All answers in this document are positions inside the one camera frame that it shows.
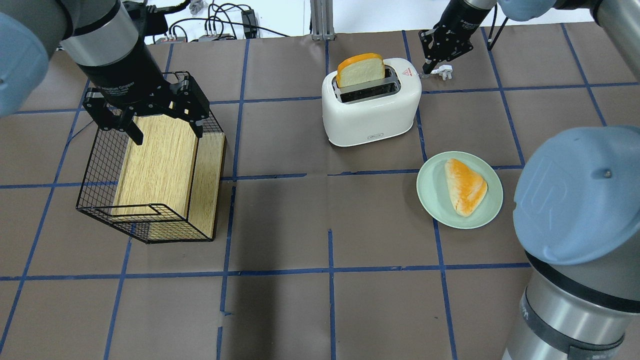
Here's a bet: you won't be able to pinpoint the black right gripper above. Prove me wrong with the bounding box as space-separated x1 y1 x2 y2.
418 0 489 75

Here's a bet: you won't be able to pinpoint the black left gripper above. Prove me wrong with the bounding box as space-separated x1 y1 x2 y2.
82 71 210 146

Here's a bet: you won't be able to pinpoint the white toaster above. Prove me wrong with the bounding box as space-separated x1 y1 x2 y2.
321 58 422 147

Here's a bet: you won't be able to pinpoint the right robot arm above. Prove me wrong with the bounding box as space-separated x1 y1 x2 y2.
416 0 640 360

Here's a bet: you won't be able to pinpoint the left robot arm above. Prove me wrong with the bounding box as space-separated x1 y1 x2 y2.
0 0 211 145

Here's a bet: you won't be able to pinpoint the toast slice in toaster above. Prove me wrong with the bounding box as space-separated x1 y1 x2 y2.
336 53 386 88

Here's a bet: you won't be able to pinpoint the white power plug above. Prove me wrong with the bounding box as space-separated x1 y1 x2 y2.
419 64 454 81

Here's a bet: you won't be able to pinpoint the wooden board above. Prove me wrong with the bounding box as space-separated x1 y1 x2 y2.
110 115 226 243

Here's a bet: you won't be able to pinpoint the light green plate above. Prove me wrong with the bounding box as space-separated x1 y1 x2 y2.
416 151 504 229

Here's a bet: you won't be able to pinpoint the triangular bread on plate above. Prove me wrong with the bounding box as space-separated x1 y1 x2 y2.
445 158 489 218

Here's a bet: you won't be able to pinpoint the black wire basket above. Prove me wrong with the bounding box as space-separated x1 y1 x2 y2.
76 128 215 244

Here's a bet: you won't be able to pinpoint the aluminium frame post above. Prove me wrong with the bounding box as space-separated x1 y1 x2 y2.
310 0 336 41

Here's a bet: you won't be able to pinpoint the black power adapter cables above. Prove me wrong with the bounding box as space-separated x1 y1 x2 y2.
122 0 291 45

